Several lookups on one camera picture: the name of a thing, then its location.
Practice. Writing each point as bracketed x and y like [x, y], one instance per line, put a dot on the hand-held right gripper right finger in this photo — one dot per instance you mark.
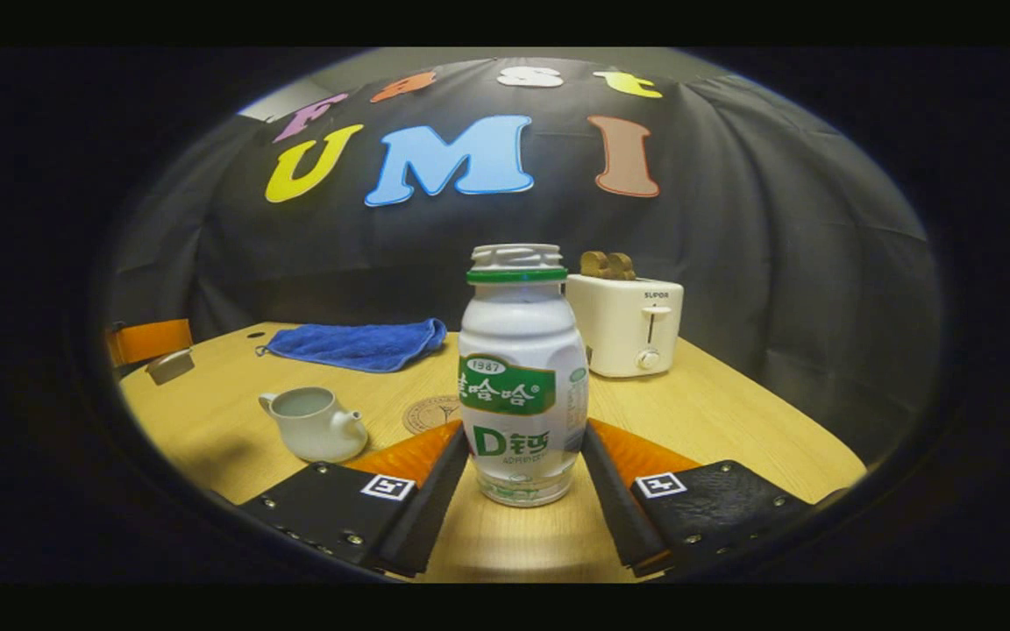
[615, 517]

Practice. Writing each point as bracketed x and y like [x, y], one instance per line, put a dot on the blue towel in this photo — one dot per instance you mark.
[356, 344]

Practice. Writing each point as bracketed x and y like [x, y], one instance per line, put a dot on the white green-label water bottle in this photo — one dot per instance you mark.
[518, 350]

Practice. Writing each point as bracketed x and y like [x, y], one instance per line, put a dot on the white toaster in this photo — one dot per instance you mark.
[619, 329]

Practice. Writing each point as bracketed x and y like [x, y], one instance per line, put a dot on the black backdrop cloth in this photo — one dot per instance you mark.
[338, 245]

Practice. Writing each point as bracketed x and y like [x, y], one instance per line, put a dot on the round brown coaster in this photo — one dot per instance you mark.
[426, 414]

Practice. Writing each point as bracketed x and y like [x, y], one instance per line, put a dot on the brown toast slice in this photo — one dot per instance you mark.
[622, 266]
[594, 265]

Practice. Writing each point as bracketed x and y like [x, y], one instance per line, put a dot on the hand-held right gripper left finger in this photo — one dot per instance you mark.
[435, 517]

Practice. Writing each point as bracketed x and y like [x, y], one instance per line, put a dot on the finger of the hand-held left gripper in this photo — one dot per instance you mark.
[154, 340]

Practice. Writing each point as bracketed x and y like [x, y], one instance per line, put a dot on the white ceramic teacup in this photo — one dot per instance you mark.
[312, 434]

